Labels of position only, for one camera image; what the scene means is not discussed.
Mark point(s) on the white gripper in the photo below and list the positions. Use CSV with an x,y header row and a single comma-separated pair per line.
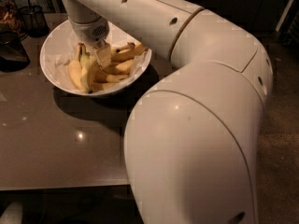
x,y
90,32

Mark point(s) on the large front yellow banana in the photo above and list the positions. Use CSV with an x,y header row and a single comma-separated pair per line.
x,y
86,71

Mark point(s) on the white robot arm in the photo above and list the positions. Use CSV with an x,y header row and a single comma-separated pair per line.
x,y
190,141

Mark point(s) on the greenish banana behind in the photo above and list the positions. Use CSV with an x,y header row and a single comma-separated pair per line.
x,y
84,56

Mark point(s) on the top right yellow banana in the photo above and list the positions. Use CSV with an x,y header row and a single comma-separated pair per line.
x,y
127,52

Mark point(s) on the middle yellow banana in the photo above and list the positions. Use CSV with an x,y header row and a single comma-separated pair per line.
x,y
122,68

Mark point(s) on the lower yellow banana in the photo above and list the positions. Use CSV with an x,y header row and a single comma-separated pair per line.
x,y
101,76

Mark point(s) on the left yellow banana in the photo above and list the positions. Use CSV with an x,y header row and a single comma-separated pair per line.
x,y
74,69

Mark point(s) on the bottom yellow banana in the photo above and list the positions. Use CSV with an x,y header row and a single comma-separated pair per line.
x,y
102,86

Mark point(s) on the white paper bowl liner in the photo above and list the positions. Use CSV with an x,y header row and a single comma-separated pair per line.
x,y
59,56

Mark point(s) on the white bowl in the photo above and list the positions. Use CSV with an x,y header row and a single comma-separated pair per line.
x,y
59,41

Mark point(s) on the black mesh cup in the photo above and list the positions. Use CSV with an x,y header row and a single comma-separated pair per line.
x,y
34,21

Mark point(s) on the black pot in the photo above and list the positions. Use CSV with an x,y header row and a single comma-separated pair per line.
x,y
13,56

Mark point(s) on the dark glass jar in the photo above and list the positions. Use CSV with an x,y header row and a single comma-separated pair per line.
x,y
9,14

